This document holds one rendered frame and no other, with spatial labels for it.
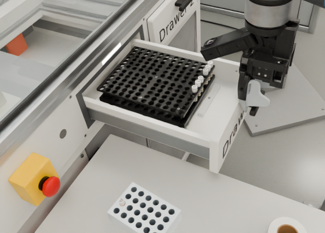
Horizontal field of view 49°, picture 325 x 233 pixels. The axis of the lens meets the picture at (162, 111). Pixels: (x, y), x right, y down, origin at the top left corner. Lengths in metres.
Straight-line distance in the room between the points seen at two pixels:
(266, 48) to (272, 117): 1.31
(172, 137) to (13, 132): 0.30
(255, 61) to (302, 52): 1.80
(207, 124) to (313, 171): 1.07
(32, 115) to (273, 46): 0.45
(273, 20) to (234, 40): 0.09
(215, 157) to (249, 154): 1.12
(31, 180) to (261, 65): 0.46
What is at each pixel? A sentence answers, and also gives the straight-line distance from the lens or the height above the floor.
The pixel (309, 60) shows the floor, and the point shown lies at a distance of 2.39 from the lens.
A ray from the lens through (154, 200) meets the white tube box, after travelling 0.74.
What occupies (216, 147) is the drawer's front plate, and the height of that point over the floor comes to 0.91.
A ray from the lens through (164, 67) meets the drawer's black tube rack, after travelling 0.85.
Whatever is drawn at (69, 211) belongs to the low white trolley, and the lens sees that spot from 0.82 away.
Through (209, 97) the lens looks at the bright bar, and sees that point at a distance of 0.84.
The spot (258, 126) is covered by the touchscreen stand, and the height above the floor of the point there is 0.03.
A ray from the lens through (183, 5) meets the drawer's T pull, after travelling 1.06.
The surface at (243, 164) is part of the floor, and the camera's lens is 1.77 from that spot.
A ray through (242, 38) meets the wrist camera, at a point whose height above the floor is 1.07.
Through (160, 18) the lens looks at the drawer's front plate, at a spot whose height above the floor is 0.91.
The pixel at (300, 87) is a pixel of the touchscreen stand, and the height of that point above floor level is 0.04.
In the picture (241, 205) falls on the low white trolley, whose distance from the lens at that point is 0.78.
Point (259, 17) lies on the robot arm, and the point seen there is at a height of 1.13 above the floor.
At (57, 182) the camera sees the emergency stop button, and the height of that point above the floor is 0.88.
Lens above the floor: 1.44
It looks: 46 degrees down
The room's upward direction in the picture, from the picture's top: 8 degrees counter-clockwise
